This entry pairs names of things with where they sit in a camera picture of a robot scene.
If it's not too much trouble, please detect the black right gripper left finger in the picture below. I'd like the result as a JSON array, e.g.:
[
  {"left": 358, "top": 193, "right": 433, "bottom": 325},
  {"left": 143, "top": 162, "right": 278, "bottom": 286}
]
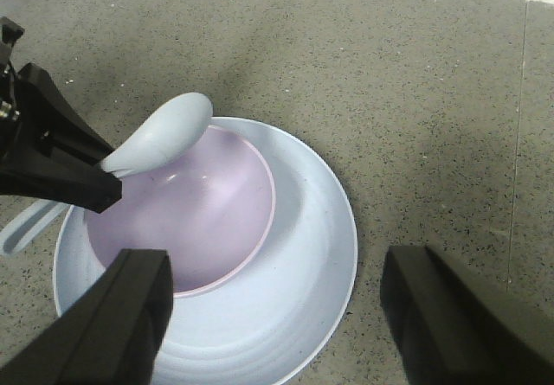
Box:
[{"left": 1, "top": 249, "right": 173, "bottom": 384}]

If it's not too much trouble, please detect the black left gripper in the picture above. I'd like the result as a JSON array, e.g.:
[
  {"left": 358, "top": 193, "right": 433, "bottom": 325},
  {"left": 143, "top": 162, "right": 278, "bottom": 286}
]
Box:
[{"left": 1, "top": 16, "right": 122, "bottom": 213}]

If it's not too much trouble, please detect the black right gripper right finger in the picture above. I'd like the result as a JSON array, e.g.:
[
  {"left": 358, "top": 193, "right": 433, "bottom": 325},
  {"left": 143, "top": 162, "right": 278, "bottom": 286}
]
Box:
[{"left": 380, "top": 246, "right": 553, "bottom": 384}]

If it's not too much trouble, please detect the light blue plastic spoon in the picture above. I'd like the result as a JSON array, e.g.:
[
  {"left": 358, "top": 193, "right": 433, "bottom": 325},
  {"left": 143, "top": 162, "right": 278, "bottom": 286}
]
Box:
[{"left": 1, "top": 92, "right": 213, "bottom": 256}]

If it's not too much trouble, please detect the purple plastic bowl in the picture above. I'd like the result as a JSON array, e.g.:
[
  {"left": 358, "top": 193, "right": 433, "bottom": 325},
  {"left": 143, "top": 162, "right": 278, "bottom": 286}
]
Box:
[{"left": 84, "top": 125, "right": 276, "bottom": 297}]

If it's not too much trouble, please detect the light blue plastic plate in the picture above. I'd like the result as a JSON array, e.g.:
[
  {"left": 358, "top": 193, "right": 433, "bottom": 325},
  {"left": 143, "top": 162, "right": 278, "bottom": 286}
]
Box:
[{"left": 54, "top": 117, "right": 358, "bottom": 384}]

